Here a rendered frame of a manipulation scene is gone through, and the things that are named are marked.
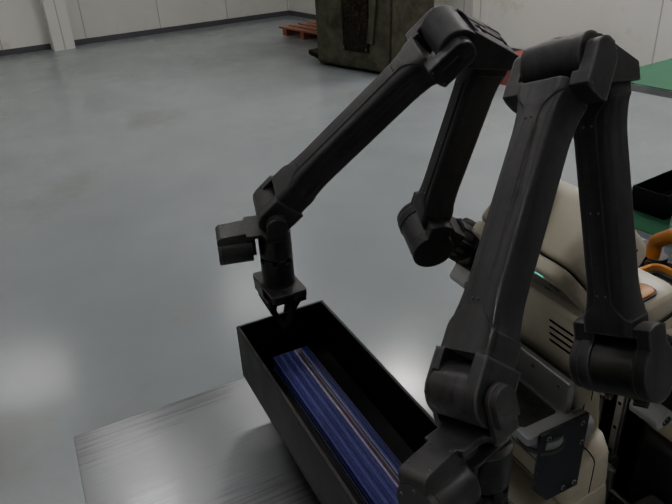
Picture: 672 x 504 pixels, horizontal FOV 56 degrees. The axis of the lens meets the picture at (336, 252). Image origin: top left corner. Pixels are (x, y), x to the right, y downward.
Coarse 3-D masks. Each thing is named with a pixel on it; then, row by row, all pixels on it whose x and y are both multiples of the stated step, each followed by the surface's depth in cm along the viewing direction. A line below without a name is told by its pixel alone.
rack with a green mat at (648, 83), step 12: (648, 72) 269; (660, 72) 268; (636, 84) 254; (648, 84) 252; (660, 84) 251; (636, 216) 284; (648, 216) 283; (636, 228) 274; (648, 228) 273; (660, 228) 273
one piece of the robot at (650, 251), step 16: (656, 240) 136; (656, 256) 138; (608, 400) 128; (624, 400) 120; (608, 416) 128; (624, 416) 123; (608, 432) 129; (624, 432) 125; (640, 432) 126; (656, 432) 125; (608, 448) 128; (624, 448) 126; (640, 448) 127; (656, 448) 124; (624, 464) 128; (640, 464) 128; (656, 464) 125; (624, 480) 132; (640, 480) 130; (656, 480) 126; (624, 496) 134; (640, 496) 131
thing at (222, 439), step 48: (240, 384) 126; (96, 432) 116; (144, 432) 115; (192, 432) 115; (240, 432) 114; (96, 480) 106; (144, 480) 105; (192, 480) 105; (240, 480) 104; (288, 480) 104
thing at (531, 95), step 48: (528, 96) 70; (576, 96) 68; (528, 144) 67; (528, 192) 65; (480, 240) 67; (528, 240) 65; (480, 288) 64; (528, 288) 65; (480, 336) 61; (432, 384) 63; (480, 384) 59
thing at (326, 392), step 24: (288, 360) 115; (312, 360) 115; (288, 384) 111; (312, 384) 109; (336, 384) 109; (312, 408) 104; (336, 408) 104; (336, 432) 99; (360, 432) 99; (336, 456) 97; (360, 456) 94; (384, 456) 94; (360, 480) 90; (384, 480) 90
